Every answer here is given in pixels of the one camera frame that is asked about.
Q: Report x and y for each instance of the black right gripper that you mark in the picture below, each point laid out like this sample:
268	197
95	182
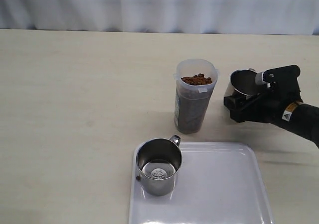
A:
282	93

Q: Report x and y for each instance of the steel mug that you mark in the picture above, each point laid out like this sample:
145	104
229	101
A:
242	82
158	162

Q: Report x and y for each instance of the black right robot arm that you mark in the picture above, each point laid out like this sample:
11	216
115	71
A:
303	121

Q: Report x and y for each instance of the clear plastic tall container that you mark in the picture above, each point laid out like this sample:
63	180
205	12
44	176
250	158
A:
195	83

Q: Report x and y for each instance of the white curtain backdrop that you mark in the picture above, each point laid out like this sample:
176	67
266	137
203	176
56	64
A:
289	17

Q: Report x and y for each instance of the white plastic tray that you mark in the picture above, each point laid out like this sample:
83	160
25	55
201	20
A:
218	183

